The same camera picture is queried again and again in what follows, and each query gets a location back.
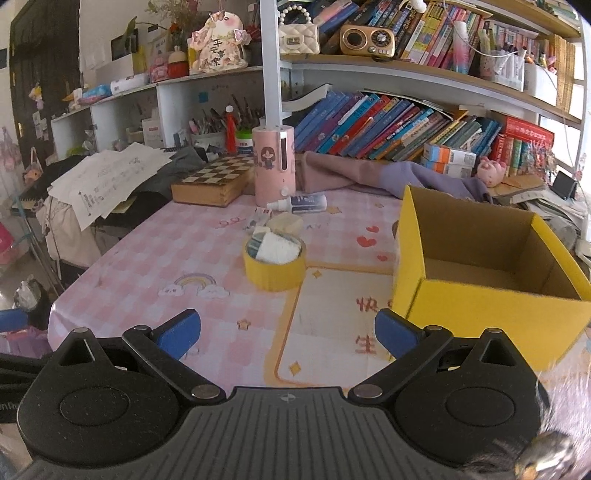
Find pink plush doll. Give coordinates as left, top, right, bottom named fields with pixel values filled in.
left=187, top=10, right=252, bottom=74

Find wooden chess board box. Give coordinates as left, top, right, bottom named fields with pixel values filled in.
left=170, top=155, right=254, bottom=207

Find white shelf unit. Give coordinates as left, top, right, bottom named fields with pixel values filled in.
left=50, top=59, right=297, bottom=160

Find pink pig toy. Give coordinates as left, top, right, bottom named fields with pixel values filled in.
left=476, top=157, right=507, bottom=188

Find orange white boxes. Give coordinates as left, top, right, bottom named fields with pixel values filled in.
left=420, top=144, right=477, bottom=179

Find white quilted handbag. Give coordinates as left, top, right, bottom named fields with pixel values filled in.
left=279, top=5, right=321, bottom=55

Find red dictionary book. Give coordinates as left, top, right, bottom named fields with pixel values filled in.
left=489, top=110, right=554, bottom=149

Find beige sponge block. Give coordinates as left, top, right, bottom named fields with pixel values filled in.
left=266, top=212, right=304, bottom=236

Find white blue spray bottle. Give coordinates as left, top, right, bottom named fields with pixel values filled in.
left=266, top=194, right=328, bottom=214

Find white paper sheets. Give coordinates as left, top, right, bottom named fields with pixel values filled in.
left=48, top=143, right=172, bottom=230

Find row of leaning books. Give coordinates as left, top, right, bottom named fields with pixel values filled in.
left=294, top=84, right=502, bottom=162

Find pink checkered tablecloth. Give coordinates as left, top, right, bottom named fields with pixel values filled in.
left=47, top=186, right=591, bottom=480

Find yellow cardboard box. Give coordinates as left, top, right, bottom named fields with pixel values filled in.
left=392, top=186, right=590, bottom=371

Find pink purple cloth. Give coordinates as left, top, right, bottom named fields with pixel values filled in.
left=295, top=152, right=492, bottom=203

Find pink cylindrical humidifier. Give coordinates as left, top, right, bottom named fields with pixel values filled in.
left=252, top=126, right=297, bottom=207

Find gold retro radio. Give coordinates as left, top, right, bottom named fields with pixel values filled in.
left=339, top=24, right=396, bottom=59

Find white tissue pack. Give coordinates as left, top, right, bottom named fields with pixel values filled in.
left=246, top=229, right=303, bottom=265

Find small white red packet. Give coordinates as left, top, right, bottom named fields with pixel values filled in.
left=243, top=207, right=273, bottom=231

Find yellow tape roll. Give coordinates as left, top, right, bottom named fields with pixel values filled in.
left=242, top=236, right=307, bottom=292

